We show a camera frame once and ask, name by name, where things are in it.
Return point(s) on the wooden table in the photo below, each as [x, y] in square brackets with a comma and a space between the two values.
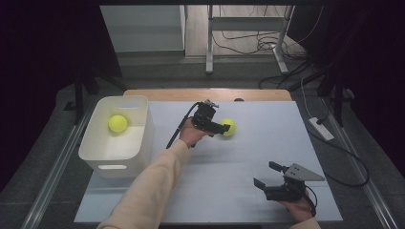
[178, 94]

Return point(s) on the white power strip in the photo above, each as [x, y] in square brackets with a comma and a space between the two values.
[321, 129]

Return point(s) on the white plastic storage bin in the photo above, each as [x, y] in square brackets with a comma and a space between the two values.
[117, 149]

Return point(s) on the person's right hand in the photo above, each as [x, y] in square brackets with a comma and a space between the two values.
[301, 210]

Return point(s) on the yellow tennis ball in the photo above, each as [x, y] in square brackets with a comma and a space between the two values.
[117, 123]
[232, 125]

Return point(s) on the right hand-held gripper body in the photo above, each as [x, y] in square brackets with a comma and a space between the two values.
[288, 191]

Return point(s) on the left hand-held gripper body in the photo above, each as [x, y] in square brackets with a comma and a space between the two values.
[205, 117]

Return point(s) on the dark table grommet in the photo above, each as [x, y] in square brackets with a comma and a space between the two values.
[238, 99]

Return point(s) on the white cabinet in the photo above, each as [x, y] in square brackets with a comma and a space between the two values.
[143, 28]

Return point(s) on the black tripod stand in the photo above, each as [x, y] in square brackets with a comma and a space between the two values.
[338, 95]
[78, 95]

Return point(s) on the person's left hand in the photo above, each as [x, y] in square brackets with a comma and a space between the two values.
[191, 133]

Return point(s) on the light blue table mat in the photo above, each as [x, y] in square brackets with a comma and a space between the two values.
[270, 143]

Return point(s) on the metal floor rail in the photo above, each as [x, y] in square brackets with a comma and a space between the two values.
[54, 178]
[363, 181]

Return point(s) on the grey metal desk frame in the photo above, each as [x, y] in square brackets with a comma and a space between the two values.
[245, 24]

